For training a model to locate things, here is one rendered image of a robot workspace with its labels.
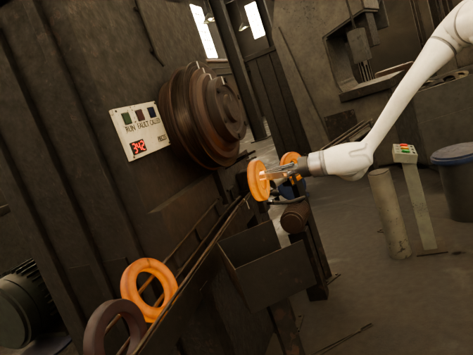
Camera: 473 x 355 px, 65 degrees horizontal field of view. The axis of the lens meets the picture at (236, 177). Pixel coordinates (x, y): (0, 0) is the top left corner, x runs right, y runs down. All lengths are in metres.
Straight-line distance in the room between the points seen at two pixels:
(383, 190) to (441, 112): 1.49
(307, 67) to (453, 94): 1.51
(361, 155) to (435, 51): 0.40
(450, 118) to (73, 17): 2.96
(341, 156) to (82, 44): 0.92
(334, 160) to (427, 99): 2.27
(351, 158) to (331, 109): 2.97
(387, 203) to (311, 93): 2.31
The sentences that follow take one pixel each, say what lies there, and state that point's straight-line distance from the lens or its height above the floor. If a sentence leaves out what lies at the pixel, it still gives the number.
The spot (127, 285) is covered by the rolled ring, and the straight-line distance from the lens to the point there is 1.10.
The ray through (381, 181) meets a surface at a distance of 2.18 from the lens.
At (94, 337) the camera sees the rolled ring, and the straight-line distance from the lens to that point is 0.95.
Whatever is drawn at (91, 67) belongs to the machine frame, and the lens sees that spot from 1.35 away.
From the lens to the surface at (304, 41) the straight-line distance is 4.27.
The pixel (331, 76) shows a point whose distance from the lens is 4.19.
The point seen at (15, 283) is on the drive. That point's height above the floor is 0.63.
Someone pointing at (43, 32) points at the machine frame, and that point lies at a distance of 1.41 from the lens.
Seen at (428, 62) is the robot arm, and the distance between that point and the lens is 1.39.
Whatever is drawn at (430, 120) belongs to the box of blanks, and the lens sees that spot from 3.51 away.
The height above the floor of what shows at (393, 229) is 0.19.
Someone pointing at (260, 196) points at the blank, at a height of 0.78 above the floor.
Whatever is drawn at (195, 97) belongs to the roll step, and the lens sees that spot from 1.49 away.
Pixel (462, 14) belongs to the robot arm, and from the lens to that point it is 1.35.
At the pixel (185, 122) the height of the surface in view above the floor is 1.12.
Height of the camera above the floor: 1.12
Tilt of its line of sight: 10 degrees down
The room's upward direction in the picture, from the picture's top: 19 degrees counter-clockwise
